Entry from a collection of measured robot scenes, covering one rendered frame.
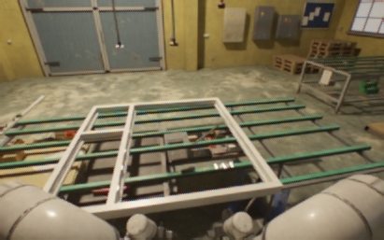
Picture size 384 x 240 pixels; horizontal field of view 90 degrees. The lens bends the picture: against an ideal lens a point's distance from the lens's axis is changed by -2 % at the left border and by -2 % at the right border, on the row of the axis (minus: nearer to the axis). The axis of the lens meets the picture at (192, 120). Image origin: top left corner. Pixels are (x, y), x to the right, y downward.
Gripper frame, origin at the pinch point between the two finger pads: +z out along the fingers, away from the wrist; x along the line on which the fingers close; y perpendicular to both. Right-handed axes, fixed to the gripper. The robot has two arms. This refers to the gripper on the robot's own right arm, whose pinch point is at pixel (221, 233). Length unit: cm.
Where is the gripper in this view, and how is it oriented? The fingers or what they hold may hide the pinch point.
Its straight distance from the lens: 130.2
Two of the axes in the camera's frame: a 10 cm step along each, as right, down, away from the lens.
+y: 1.3, 7.9, -6.0
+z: -1.8, 6.1, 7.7
